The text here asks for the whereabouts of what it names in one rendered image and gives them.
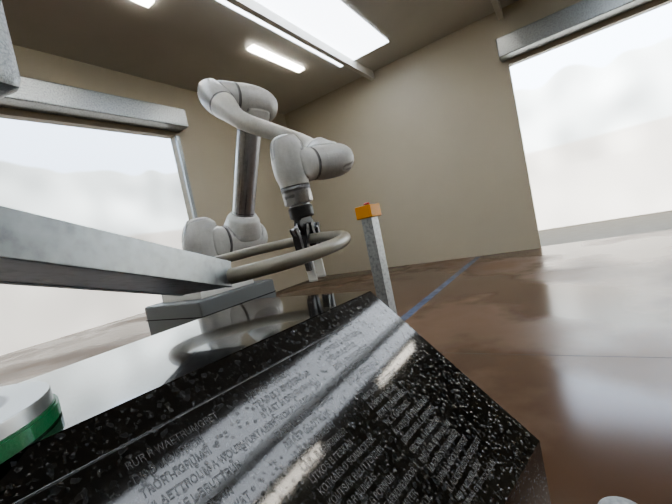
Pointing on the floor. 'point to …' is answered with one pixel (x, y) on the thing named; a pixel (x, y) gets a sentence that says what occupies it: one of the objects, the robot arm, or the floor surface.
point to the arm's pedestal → (159, 322)
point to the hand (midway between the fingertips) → (315, 269)
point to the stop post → (376, 252)
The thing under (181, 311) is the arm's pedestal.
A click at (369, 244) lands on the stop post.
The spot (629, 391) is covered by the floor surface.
